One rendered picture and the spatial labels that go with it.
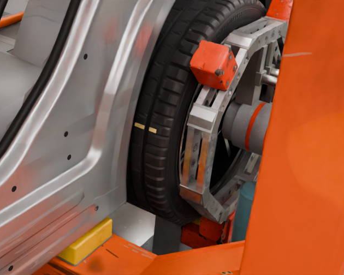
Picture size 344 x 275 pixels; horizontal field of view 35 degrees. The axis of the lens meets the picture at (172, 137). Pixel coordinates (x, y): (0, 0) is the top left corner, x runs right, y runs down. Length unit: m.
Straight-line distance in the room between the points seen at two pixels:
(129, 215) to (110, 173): 1.34
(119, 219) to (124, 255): 1.24
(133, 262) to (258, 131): 0.47
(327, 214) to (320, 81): 0.20
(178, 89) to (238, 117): 0.26
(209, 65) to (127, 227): 1.38
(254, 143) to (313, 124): 0.68
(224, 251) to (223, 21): 0.55
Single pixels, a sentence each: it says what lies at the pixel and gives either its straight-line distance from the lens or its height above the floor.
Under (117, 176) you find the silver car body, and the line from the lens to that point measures 1.21.
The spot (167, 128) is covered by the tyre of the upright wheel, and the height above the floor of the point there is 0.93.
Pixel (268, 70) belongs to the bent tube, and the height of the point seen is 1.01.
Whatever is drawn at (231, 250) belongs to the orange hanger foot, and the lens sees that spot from 1.08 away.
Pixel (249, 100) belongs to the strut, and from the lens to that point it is 1.45.
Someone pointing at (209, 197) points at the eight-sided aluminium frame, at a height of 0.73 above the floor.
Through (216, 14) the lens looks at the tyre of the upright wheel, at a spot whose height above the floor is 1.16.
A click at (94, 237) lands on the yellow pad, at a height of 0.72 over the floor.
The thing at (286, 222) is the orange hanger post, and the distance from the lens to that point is 0.85.
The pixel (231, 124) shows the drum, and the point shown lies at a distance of 1.45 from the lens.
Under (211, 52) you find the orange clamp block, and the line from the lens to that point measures 1.20.
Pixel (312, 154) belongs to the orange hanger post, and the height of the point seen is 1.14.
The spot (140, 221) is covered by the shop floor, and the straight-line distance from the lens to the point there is 2.48.
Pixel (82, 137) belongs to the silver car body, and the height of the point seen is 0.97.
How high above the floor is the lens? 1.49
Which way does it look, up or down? 28 degrees down
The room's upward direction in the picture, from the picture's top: 6 degrees clockwise
